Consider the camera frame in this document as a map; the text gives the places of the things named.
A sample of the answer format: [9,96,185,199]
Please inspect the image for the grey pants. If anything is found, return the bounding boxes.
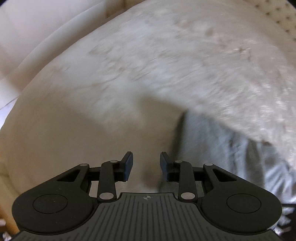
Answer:
[172,111,296,205]

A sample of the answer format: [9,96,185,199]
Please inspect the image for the cream tufted headboard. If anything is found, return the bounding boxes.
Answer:
[245,0,296,41]

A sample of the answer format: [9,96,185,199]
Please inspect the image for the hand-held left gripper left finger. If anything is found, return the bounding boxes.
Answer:
[56,151,134,203]

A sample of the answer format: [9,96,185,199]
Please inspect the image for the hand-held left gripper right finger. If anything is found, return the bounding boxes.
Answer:
[160,151,239,202]

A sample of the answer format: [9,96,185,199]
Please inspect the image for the white fluffy bed blanket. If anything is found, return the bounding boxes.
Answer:
[0,0,296,232]

